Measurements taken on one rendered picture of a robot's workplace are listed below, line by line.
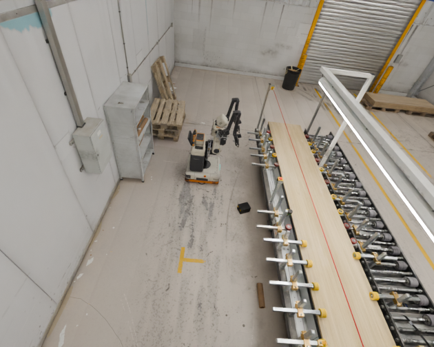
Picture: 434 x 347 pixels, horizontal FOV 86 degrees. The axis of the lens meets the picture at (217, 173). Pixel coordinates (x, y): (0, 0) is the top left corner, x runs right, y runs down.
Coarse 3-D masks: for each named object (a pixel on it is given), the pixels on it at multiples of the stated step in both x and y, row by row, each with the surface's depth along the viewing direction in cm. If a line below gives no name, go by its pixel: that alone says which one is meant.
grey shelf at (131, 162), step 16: (112, 96) 360; (128, 96) 366; (144, 96) 421; (112, 112) 346; (128, 112) 345; (144, 112) 443; (112, 128) 365; (128, 128) 364; (144, 128) 422; (112, 144) 386; (128, 144) 385; (144, 144) 449; (128, 160) 410; (144, 160) 471; (128, 176) 438
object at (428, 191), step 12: (324, 72) 286; (336, 72) 296; (348, 72) 296; (360, 72) 298; (336, 84) 256; (348, 96) 233; (360, 96) 317; (360, 108) 216; (372, 120) 200; (372, 132) 193; (384, 132) 187; (384, 144) 178; (324, 156) 391; (396, 156) 166; (408, 168) 155; (420, 180) 146; (420, 192) 145; (432, 192) 139; (432, 204) 136
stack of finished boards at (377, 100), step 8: (368, 96) 837; (376, 96) 834; (384, 96) 844; (392, 96) 853; (400, 96) 864; (376, 104) 806; (384, 104) 806; (392, 104) 807; (400, 104) 809; (408, 104) 818; (416, 104) 827; (424, 104) 837; (432, 112) 828
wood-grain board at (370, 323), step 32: (288, 128) 482; (288, 160) 402; (288, 192) 346; (320, 192) 354; (320, 256) 275; (352, 256) 280; (320, 288) 247; (352, 288) 251; (320, 320) 224; (352, 320) 228; (384, 320) 231
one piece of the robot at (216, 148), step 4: (212, 128) 407; (216, 128) 390; (220, 128) 392; (212, 132) 397; (216, 140) 416; (212, 144) 439; (216, 144) 416; (212, 148) 425; (216, 148) 422; (220, 148) 422; (212, 152) 429; (216, 152) 428
